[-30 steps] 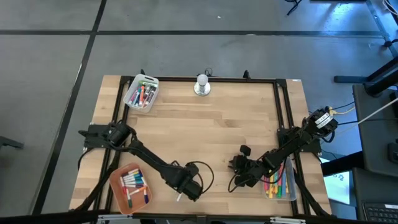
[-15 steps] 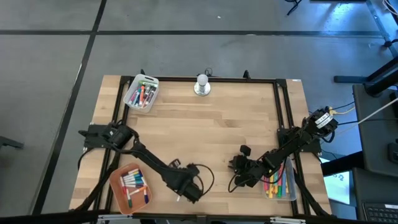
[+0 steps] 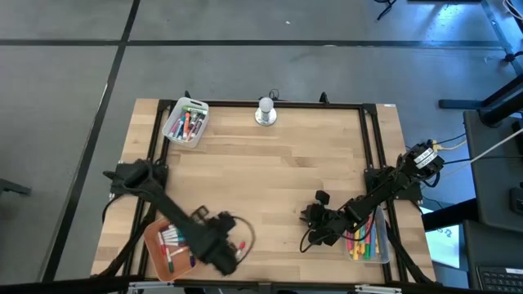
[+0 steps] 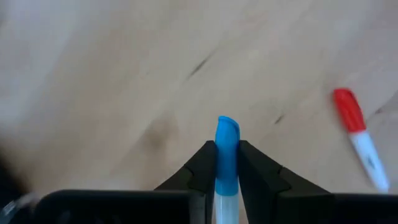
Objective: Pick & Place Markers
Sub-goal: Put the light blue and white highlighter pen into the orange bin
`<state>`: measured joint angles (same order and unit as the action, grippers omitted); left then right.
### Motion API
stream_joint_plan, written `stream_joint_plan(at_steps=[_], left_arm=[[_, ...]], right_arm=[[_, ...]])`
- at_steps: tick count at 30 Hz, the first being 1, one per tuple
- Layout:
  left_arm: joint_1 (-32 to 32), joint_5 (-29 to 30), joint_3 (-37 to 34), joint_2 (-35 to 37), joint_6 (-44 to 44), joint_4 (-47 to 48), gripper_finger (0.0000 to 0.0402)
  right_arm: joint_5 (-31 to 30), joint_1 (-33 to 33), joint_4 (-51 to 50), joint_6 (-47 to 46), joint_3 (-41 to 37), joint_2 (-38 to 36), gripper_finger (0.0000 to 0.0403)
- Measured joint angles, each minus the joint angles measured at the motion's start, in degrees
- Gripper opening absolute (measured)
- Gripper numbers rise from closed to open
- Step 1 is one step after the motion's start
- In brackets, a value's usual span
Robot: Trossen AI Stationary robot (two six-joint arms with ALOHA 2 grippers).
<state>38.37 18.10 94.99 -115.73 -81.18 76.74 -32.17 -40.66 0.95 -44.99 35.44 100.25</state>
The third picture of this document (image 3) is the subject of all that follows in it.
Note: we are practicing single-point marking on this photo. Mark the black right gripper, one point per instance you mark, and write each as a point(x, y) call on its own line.
point(331, 222)

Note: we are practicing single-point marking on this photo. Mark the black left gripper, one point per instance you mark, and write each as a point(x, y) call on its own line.
point(220, 253)

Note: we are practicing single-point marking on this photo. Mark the red cap mini marker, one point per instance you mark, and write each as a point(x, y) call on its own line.
point(162, 243)
point(241, 246)

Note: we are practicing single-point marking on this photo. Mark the orange cap mini marker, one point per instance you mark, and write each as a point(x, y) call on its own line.
point(180, 251)

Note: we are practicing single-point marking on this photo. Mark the green cap mini marker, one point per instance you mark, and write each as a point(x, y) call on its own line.
point(170, 265)
point(175, 240)

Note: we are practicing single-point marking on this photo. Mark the pink highlighter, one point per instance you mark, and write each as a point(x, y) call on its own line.
point(369, 229)
point(349, 245)

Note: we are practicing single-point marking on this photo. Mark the teal highlighter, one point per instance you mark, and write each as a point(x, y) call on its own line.
point(362, 237)

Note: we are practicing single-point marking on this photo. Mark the yellow highlighter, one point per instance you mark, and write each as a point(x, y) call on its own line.
point(356, 248)
point(377, 245)

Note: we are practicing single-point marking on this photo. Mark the orange highlighter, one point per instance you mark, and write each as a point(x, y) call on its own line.
point(362, 248)

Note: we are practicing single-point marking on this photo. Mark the green highlighter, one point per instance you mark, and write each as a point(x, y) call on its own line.
point(367, 251)

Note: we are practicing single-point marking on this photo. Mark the blue highlighter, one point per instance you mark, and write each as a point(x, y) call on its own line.
point(373, 243)

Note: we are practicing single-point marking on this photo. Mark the pink Expo marker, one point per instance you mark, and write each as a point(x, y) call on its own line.
point(175, 127)

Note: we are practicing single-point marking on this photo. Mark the orange Expo marker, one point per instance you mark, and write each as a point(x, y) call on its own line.
point(186, 123)

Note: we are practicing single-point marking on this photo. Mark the teal Expo marker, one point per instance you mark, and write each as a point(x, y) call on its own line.
point(180, 124)

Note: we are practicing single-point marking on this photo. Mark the green Expo marker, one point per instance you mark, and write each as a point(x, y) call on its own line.
point(195, 110)

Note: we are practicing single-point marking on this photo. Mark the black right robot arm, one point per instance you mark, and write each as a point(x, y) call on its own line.
point(388, 188)

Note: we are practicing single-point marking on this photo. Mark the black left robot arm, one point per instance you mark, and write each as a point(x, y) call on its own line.
point(171, 208)

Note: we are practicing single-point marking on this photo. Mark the orange plastic bin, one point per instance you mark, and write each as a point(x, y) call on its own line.
point(181, 270)

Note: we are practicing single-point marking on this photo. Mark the clear plastic bin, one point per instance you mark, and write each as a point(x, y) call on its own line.
point(384, 257)

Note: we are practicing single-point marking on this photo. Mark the white bulb silver base lamp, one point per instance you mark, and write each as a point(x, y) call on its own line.
point(265, 116)

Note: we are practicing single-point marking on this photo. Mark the white plastic bin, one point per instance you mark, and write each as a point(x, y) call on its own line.
point(192, 143)

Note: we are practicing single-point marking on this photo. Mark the white paper sheet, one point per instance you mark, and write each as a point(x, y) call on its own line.
point(443, 245)

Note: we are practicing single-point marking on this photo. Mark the black power strip yellow plug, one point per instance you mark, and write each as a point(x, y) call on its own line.
point(433, 145)

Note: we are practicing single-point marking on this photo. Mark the dark grey desk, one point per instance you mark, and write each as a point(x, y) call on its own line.
point(494, 179)

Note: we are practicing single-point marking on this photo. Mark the black desk leg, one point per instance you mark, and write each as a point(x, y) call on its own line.
point(461, 104)

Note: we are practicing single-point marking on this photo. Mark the black keyboard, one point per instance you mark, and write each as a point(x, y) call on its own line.
point(500, 281)

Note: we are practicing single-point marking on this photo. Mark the black chair base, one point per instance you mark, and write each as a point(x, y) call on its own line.
point(384, 12)

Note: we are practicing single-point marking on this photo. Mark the black chair leg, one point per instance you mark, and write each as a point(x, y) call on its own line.
point(12, 187)

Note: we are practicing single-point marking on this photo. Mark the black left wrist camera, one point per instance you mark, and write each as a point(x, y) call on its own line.
point(200, 212)

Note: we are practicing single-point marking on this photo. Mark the silver metal bracket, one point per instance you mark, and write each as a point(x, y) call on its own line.
point(151, 284)
point(378, 289)

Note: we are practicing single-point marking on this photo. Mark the black front frame beam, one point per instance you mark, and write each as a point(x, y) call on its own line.
point(61, 286)

